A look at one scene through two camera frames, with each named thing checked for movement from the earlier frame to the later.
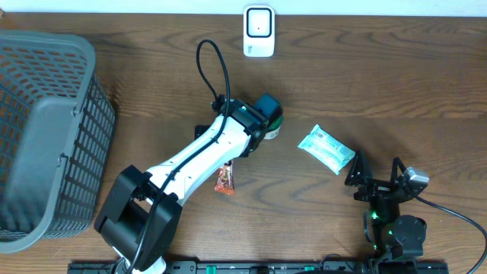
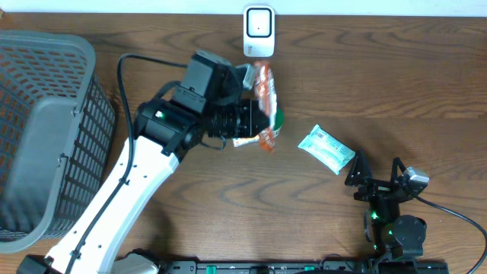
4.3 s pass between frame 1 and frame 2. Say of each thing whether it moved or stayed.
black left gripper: moved
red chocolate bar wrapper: moved
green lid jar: stayed
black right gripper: stayed
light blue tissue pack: stayed
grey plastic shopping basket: stayed
